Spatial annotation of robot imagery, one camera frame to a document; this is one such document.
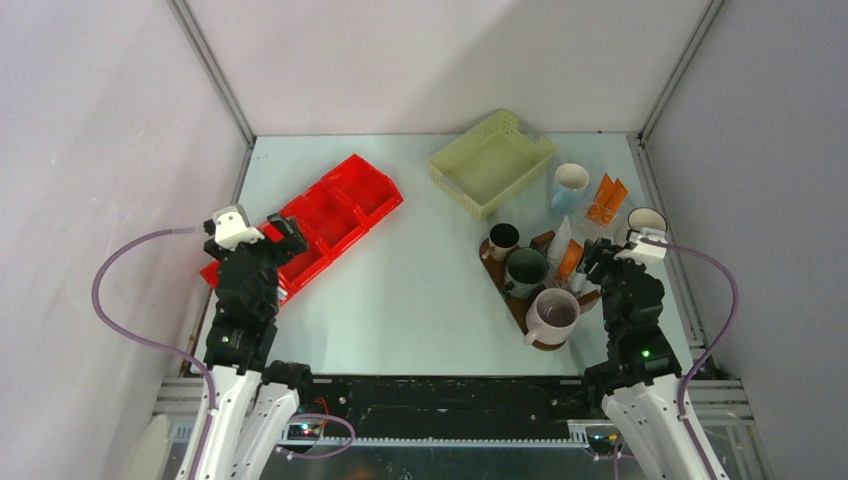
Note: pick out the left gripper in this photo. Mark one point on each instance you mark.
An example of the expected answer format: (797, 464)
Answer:
(294, 240)

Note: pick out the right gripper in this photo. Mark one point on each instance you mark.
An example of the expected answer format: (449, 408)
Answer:
(601, 251)

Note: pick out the pink capped tube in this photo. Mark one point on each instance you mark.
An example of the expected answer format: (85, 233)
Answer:
(576, 283)

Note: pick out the orange toothpaste tube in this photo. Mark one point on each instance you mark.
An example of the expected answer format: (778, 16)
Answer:
(607, 201)
(570, 261)

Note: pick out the white mug black handle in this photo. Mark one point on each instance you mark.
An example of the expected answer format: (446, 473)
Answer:
(639, 219)

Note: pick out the pink white mug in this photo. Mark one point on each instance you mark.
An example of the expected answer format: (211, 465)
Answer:
(551, 318)

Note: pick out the dark blue capped tube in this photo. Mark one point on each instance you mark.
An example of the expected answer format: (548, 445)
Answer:
(559, 243)

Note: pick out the clear textured acrylic tray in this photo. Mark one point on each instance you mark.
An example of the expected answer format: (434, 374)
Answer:
(584, 229)

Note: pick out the dark green mug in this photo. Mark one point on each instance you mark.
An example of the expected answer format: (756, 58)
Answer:
(525, 272)

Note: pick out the light blue mug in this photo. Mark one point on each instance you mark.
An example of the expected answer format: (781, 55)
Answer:
(569, 183)

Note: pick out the brown mug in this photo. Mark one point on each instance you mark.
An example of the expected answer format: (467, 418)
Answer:
(502, 238)

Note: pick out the cream plastic basket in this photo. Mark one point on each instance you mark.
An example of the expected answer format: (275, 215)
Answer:
(491, 163)

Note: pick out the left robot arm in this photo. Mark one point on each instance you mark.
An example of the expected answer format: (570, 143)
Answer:
(246, 401)

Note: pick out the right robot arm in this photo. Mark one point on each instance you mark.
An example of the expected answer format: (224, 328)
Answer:
(641, 386)

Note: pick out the red divided organizer bin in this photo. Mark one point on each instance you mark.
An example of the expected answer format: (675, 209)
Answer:
(332, 215)

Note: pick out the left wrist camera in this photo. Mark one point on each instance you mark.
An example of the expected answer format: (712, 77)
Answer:
(229, 227)

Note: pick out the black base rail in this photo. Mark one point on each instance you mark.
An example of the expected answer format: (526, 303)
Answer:
(455, 408)

